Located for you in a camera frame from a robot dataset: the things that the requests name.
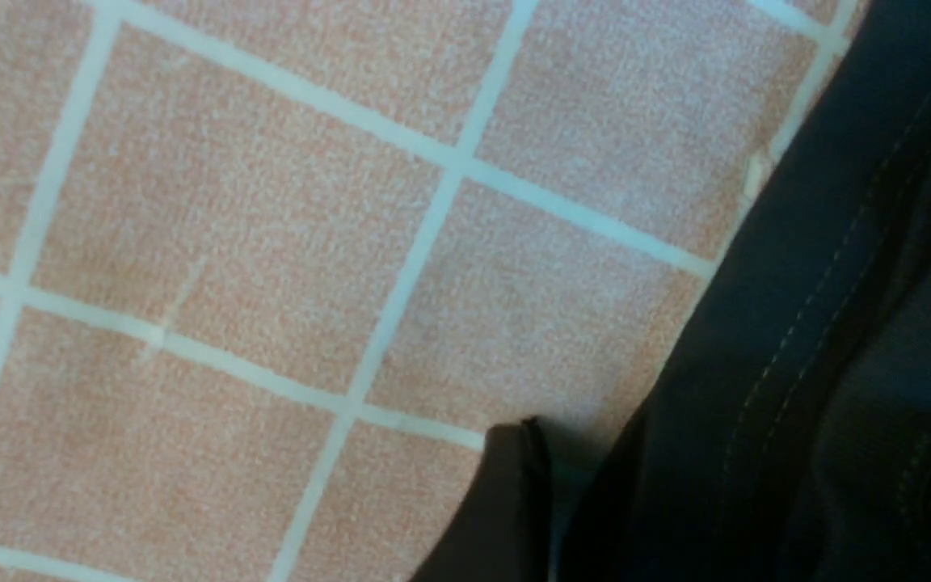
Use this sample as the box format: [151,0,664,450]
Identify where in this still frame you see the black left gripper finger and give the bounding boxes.
[411,417,551,581]

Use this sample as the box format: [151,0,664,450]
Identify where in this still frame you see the gray long-sleeved shirt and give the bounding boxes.
[558,1,931,581]

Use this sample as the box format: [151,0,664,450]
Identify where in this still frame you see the pink grid tablecloth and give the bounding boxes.
[0,1,869,581]

